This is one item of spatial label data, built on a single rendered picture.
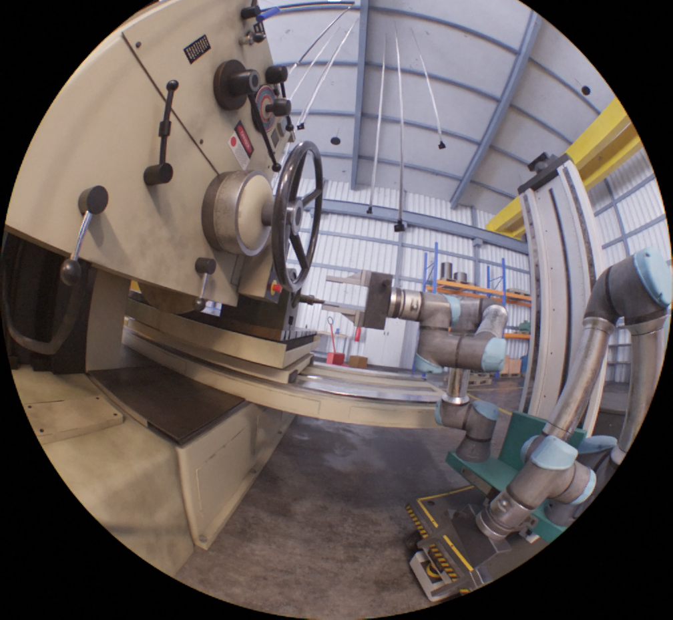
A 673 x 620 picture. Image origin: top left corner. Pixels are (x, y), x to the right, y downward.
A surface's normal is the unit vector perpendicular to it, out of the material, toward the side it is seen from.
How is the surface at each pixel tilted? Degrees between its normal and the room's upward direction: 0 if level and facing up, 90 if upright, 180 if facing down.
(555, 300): 90
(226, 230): 142
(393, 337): 90
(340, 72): 169
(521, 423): 90
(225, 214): 119
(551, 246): 90
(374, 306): 103
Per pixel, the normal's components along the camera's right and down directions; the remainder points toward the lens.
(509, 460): -0.98, -0.18
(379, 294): -0.07, 0.01
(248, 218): 0.80, 0.32
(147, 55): 0.99, 0.15
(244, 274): -0.04, -0.21
